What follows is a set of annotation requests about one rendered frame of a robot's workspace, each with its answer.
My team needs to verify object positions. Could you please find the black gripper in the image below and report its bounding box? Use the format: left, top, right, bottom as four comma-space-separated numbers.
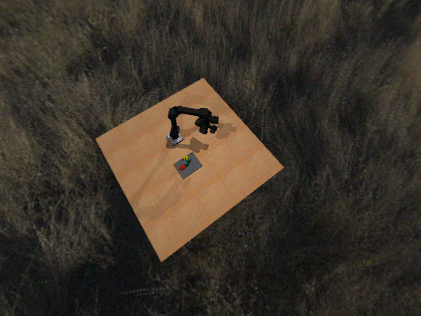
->
195, 118, 218, 133

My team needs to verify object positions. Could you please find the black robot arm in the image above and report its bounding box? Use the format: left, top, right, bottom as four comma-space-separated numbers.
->
168, 106, 219, 140

